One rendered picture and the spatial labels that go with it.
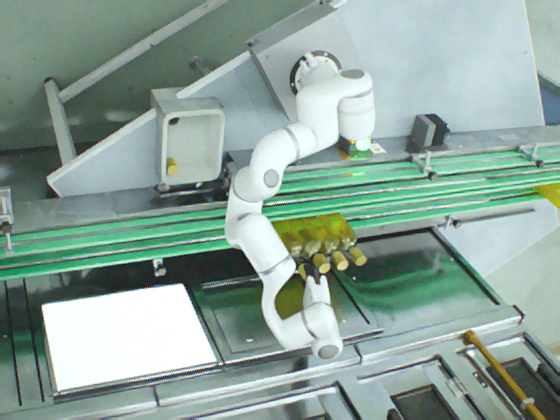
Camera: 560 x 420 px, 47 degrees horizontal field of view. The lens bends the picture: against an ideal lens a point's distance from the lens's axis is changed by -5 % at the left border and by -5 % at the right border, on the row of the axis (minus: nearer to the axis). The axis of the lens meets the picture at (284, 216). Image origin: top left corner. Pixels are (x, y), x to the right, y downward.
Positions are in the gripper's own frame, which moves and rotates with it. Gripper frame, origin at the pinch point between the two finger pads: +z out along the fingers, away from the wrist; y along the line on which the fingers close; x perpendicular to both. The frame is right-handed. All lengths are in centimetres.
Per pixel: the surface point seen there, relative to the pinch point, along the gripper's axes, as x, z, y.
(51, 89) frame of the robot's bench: 81, 90, 10
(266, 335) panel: 11.0, -9.5, -13.1
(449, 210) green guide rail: -56, 39, -3
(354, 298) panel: -16.3, 4.6, -12.0
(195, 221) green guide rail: 29.8, 19.0, 3.2
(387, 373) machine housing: -21.1, -20.5, -17.1
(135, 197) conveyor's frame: 47, 27, 5
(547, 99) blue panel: -122, 102, 15
